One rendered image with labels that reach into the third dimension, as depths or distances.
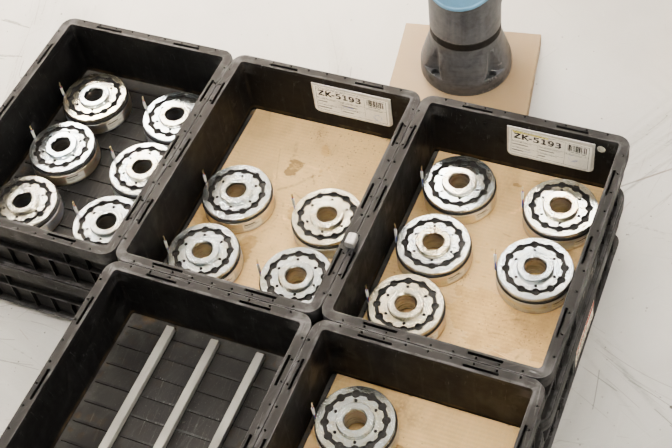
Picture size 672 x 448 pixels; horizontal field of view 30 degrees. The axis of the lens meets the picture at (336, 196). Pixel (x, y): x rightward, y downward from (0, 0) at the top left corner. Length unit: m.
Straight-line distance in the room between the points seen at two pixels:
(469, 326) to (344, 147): 0.37
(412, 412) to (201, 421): 0.27
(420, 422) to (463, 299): 0.19
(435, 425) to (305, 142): 0.52
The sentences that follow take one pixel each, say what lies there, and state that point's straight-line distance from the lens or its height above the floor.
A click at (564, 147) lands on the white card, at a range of 1.77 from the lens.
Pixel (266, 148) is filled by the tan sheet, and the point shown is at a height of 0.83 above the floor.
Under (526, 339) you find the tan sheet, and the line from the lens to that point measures 1.66.
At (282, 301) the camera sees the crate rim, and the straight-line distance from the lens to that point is 1.60.
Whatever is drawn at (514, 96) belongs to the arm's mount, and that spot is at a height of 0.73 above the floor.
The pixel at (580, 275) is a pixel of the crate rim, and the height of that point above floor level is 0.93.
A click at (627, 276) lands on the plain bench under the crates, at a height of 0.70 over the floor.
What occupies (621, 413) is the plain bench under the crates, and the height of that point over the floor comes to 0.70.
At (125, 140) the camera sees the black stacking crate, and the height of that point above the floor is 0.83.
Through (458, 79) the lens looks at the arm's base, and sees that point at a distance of 2.05.
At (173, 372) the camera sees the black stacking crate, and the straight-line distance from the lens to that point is 1.69.
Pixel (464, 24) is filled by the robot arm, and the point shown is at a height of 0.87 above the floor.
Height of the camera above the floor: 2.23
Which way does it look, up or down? 51 degrees down
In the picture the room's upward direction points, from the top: 10 degrees counter-clockwise
